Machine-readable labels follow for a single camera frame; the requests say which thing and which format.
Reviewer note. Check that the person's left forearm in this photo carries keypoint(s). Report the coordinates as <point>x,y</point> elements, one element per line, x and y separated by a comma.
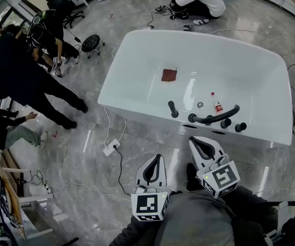
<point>126,233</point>

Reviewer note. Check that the clear bottle with red label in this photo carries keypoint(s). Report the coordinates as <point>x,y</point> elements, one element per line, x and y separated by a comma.
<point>217,105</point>

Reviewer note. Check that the black handheld shower head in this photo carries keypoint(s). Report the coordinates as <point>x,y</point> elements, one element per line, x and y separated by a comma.
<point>172,107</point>

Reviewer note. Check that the red-brown square cloth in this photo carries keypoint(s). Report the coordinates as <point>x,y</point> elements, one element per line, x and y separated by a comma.
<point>169,75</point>

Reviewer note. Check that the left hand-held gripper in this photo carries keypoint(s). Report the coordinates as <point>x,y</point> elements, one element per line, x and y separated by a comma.
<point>147,205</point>

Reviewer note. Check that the black office chair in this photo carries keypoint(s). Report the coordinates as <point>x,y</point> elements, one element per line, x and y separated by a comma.
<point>61,4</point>

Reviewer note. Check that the black round wheeled stool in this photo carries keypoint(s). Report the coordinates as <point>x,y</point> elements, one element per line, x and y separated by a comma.
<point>90,43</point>

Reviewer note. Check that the white power strip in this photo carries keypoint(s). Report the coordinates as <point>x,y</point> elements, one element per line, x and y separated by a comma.
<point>111,147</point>

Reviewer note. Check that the wooden frame stand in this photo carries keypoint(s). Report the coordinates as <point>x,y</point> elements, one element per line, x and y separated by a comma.
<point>8,188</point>

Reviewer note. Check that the silver bathtub drain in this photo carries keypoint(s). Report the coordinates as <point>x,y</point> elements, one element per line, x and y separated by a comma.
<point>200,105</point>

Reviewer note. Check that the person's right forearm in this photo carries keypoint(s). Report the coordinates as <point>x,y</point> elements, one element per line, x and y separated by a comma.
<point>250,209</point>

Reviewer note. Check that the black curved faucet spout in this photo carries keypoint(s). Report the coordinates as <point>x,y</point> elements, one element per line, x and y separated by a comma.
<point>215,118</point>

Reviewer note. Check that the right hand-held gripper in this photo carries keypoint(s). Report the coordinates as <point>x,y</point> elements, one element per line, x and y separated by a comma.
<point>223,178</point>

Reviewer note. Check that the black round faucet knob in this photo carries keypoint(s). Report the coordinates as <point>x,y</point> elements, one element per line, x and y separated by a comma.
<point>208,120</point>
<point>225,123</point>
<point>240,127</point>

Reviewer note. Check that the black shower head holder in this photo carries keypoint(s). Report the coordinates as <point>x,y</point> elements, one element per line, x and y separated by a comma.
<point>175,115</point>

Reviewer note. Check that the person's grey clothed body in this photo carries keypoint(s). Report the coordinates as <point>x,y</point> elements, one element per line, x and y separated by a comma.
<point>196,219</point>

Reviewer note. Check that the person's black shoe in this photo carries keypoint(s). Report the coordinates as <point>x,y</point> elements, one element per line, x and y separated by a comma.
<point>192,178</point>

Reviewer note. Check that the white bathtub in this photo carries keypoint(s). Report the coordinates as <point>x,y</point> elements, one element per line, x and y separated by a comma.
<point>214,60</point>

